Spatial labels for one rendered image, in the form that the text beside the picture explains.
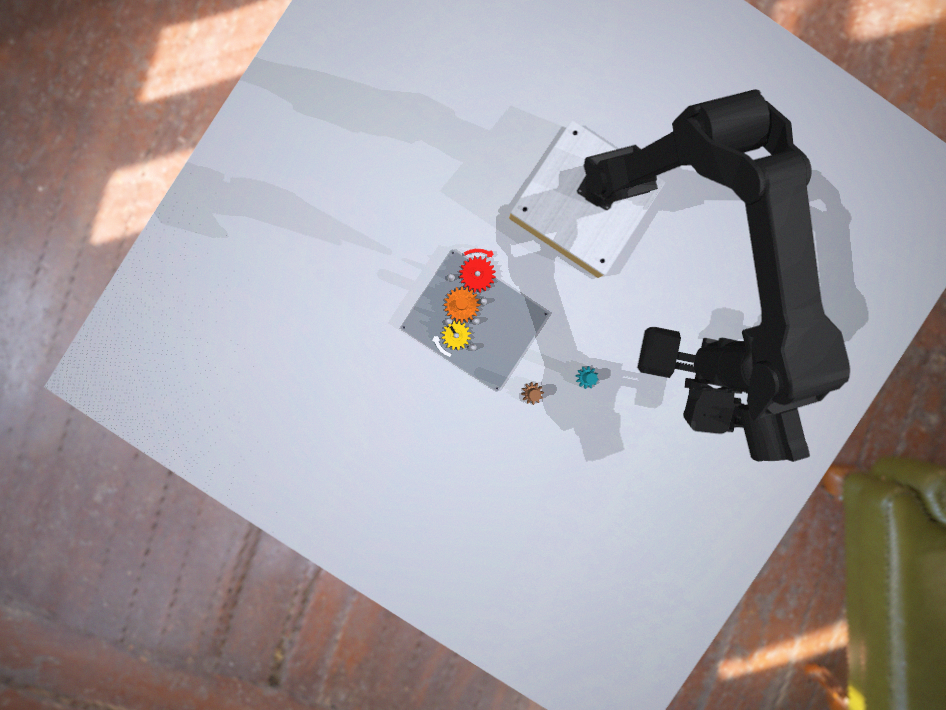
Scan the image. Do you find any teal gear with tall hub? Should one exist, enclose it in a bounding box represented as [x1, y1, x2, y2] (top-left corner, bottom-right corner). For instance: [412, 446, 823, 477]
[575, 366, 599, 389]

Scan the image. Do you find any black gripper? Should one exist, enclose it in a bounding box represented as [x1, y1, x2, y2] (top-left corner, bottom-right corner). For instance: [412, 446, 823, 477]
[638, 327, 740, 389]

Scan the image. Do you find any white curved arrow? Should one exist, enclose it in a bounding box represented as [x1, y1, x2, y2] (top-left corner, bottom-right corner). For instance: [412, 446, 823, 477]
[432, 336, 451, 357]

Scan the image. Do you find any brown gear with tall hub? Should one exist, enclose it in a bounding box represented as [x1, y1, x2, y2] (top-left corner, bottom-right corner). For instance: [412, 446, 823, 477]
[521, 382, 544, 405]

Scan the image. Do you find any red gear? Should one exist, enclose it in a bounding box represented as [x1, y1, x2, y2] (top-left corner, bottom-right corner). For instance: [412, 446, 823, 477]
[459, 256, 496, 293]

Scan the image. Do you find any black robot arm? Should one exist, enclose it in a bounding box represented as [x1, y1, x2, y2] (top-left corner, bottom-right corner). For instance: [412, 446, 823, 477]
[577, 89, 850, 462]

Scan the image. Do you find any orange gear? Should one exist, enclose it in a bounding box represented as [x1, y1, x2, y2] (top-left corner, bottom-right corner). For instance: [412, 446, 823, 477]
[443, 286, 480, 323]

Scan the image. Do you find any yellow gear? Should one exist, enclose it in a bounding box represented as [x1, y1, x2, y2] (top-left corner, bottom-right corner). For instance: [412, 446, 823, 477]
[442, 321, 471, 350]

